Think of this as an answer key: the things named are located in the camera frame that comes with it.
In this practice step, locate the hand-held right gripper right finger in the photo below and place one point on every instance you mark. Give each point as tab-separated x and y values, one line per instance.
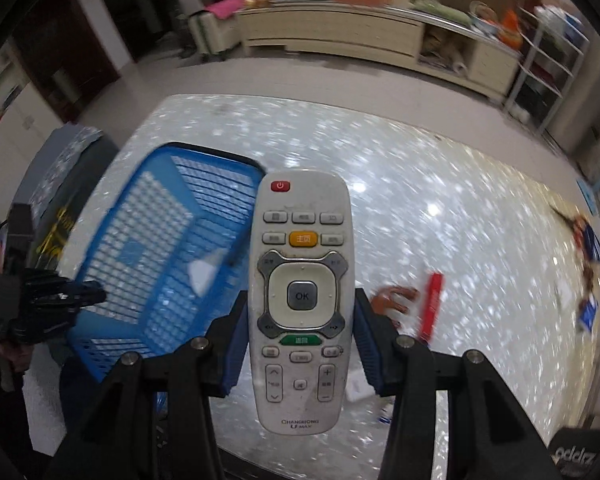
367	345

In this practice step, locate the white metal rack shelf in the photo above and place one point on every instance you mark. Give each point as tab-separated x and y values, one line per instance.
545	70

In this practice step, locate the blue plastic basket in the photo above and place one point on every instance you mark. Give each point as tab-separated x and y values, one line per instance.
145	240

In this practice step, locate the wall calendar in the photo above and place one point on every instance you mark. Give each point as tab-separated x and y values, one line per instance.
0	90

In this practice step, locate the person's left hand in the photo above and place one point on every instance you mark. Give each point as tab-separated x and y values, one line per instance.
7	365

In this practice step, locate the green cloth bundle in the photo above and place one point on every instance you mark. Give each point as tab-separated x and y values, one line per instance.
442	10

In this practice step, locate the cream television cabinet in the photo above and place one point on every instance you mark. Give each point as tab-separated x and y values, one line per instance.
360	30

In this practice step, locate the white green suitcase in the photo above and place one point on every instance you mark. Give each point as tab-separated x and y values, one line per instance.
212	32

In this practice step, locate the orange bag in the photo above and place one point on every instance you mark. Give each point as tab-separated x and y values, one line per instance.
510	27

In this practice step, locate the white remote control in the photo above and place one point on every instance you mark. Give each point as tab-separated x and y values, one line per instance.
300	260

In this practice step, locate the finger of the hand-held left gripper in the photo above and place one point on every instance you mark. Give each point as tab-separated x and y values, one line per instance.
70	292
45	322

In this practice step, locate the brown wooden slingshot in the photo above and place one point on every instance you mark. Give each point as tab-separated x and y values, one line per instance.
392	300

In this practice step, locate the stack of plates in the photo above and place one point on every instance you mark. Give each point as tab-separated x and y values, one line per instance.
485	20

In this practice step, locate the small blue white packet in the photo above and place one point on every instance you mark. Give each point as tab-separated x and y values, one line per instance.
589	314

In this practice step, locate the dark brown door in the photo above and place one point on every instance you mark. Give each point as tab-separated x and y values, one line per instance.
65	50

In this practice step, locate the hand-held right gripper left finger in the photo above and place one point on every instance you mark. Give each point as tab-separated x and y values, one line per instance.
232	350

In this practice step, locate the black printed bag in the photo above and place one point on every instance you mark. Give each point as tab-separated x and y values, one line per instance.
580	455

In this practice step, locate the pink cloth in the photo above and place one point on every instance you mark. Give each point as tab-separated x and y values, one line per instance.
225	7

